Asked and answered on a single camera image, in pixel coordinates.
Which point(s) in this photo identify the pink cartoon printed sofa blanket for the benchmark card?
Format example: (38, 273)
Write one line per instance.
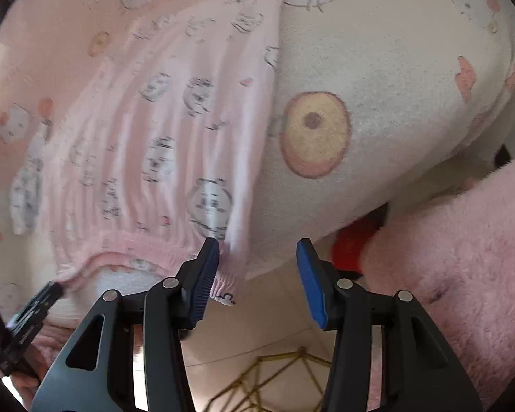
(390, 73)

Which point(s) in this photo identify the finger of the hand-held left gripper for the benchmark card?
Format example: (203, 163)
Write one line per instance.
(34, 313)

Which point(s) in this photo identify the red black object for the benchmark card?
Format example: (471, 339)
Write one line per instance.
(352, 244)

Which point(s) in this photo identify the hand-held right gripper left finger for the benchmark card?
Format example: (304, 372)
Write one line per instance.
(206, 283)

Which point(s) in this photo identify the pink cartoon print pants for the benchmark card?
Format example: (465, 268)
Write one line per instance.
(154, 137)

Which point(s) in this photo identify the grey patterned cloth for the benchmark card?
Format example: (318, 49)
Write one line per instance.
(25, 193)

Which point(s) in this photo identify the pink fuzzy robe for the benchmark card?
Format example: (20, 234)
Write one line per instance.
(455, 266)

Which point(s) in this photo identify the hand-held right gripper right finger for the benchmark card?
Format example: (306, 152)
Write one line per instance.
(311, 283)

